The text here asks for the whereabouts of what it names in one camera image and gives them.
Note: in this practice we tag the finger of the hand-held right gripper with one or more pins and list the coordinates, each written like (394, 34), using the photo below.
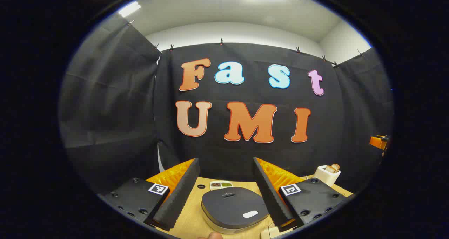
(379, 142)

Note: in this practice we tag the black backdrop cloth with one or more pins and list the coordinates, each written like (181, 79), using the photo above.
(122, 109)

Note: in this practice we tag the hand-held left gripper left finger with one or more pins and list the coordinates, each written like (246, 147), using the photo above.
(179, 200)

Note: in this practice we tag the cream container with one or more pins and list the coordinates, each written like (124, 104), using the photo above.
(268, 232)

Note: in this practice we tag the dark grey rice cooker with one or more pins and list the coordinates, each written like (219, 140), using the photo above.
(228, 205)

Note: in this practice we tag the ceiling light panel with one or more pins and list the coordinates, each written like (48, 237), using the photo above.
(129, 9)

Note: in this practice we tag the white divided dish of beans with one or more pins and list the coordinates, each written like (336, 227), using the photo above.
(221, 185)

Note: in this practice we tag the toasted bread slice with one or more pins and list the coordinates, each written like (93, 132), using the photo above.
(329, 169)
(336, 167)

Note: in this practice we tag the white toaster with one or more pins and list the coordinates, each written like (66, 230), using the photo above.
(324, 178)

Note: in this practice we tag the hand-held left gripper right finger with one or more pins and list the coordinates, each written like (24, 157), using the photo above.
(272, 197)

